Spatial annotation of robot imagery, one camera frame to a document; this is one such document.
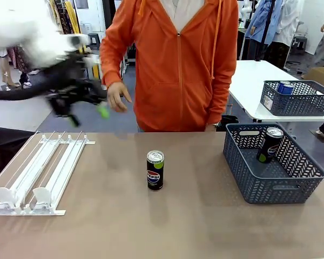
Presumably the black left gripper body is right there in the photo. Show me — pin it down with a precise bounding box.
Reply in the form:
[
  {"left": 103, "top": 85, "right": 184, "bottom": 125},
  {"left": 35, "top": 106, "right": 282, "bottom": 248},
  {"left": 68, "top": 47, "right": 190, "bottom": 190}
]
[{"left": 44, "top": 55, "right": 105, "bottom": 117}]

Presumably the black Pepsi can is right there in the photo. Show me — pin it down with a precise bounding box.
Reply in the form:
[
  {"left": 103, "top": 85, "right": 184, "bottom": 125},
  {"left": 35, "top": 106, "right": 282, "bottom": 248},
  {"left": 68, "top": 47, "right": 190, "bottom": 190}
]
[
  {"left": 256, "top": 126, "right": 284, "bottom": 164},
  {"left": 146, "top": 150, "right": 165, "bottom": 192}
]

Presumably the grey-blue woven plastic basket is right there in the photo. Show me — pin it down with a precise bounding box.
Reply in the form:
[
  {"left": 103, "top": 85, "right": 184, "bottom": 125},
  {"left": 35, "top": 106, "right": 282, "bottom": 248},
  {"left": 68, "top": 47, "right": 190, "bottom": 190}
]
[
  {"left": 260, "top": 80, "right": 324, "bottom": 117},
  {"left": 222, "top": 122, "right": 324, "bottom": 205}
]

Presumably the orange sleeved right forearm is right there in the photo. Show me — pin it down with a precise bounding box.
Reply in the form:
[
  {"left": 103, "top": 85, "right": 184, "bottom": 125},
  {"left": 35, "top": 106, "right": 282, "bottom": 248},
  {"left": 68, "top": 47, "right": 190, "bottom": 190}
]
[{"left": 99, "top": 45, "right": 125, "bottom": 88}]

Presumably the orange sleeved left forearm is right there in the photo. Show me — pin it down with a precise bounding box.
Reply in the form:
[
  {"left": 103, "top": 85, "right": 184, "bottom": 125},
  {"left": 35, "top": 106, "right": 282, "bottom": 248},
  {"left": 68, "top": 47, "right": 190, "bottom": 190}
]
[{"left": 207, "top": 67, "right": 238, "bottom": 126}]

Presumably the white can dispenser rack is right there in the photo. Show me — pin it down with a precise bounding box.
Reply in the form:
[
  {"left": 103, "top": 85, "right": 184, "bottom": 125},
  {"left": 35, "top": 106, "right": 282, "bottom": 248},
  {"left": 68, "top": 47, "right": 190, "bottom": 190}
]
[{"left": 0, "top": 130, "right": 96, "bottom": 216}]

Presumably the white dispenser pusher paddle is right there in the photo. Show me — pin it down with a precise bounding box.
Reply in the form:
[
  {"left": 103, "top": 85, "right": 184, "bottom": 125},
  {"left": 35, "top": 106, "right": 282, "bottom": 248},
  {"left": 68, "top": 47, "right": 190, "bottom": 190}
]
[
  {"left": 0, "top": 187, "right": 16, "bottom": 209},
  {"left": 32, "top": 187, "right": 55, "bottom": 209}
]

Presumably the person right hand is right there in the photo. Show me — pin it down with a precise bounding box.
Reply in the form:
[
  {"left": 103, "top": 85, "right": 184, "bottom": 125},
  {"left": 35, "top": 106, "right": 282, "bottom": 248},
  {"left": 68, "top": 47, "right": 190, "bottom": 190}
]
[{"left": 106, "top": 82, "right": 133, "bottom": 113}]

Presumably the grey plastic stool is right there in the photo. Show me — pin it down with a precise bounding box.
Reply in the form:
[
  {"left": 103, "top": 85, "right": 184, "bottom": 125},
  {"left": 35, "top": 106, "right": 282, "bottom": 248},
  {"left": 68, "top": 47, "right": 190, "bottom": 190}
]
[
  {"left": 291, "top": 36, "right": 308, "bottom": 56},
  {"left": 87, "top": 32, "right": 101, "bottom": 46}
]

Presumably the white box appliance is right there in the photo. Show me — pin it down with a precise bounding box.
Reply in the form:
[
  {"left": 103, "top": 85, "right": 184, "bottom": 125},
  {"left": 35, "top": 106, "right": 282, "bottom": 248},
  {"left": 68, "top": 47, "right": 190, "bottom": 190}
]
[{"left": 79, "top": 23, "right": 94, "bottom": 35}]

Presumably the person in orange hoodie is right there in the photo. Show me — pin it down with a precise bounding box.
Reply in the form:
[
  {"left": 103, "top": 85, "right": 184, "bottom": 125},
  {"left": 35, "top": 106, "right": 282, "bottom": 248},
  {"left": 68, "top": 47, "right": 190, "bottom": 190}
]
[{"left": 99, "top": 0, "right": 240, "bottom": 133}]

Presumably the white table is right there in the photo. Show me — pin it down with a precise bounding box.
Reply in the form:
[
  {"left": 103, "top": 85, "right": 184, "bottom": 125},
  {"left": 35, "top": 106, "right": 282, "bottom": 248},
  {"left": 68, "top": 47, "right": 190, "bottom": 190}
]
[{"left": 228, "top": 59, "right": 324, "bottom": 135}]

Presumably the mannequin in blue shirt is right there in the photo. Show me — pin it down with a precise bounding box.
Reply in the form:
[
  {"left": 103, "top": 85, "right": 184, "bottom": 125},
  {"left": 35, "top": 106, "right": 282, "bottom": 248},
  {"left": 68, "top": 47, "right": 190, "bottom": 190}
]
[{"left": 245, "top": 0, "right": 283, "bottom": 60}]

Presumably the black stand pole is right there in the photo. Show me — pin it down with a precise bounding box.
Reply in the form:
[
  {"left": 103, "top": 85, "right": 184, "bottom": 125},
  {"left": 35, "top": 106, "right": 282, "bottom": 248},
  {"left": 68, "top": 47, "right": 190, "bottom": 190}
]
[{"left": 255, "top": 0, "right": 276, "bottom": 62}]

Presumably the mannequin in white coat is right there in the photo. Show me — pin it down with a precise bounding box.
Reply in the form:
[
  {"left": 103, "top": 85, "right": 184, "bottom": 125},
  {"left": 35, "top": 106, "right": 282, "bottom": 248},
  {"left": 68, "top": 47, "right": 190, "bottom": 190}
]
[{"left": 267, "top": 0, "right": 305, "bottom": 68}]

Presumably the brown cardboard box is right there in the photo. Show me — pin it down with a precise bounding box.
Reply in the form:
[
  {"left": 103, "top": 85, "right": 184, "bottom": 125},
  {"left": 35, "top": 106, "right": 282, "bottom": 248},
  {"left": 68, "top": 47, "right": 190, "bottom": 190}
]
[{"left": 303, "top": 66, "right": 324, "bottom": 91}]

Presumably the black robot cable hose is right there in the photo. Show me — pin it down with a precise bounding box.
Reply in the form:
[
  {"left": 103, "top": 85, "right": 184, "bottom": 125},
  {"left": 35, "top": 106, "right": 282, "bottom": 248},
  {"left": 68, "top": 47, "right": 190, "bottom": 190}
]
[{"left": 0, "top": 86, "right": 53, "bottom": 101}]

